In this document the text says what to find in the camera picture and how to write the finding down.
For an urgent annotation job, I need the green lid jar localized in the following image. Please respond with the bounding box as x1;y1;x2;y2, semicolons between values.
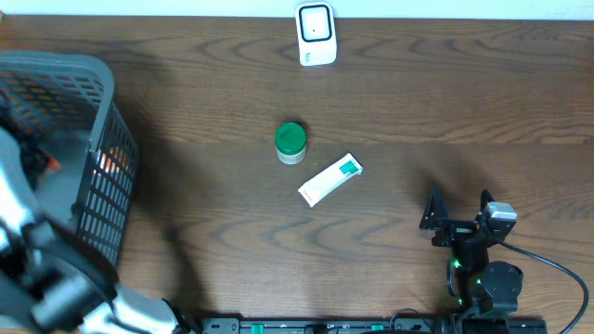
275;122;307;165

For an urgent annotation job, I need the white green toothpaste box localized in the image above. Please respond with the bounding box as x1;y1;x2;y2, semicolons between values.
298;153;364;208

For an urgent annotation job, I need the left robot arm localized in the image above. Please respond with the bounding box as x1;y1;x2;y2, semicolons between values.
1;131;199;333

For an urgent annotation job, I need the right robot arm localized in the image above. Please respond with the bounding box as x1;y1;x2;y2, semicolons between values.
420;186;523;315

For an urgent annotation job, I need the black camera cable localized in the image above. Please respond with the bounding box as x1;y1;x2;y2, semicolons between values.
496;238;589;334

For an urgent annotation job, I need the white barcode scanner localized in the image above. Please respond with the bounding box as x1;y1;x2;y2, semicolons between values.
295;2;338;67

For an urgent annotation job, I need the grey plastic shopping basket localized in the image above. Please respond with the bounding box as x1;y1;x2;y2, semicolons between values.
1;50;139;264

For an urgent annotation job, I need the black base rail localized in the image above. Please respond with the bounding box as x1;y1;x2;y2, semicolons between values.
200;316;548;334

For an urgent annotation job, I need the orange chocolate bar wrapper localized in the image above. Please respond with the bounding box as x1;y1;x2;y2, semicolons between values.
43;156;61;173

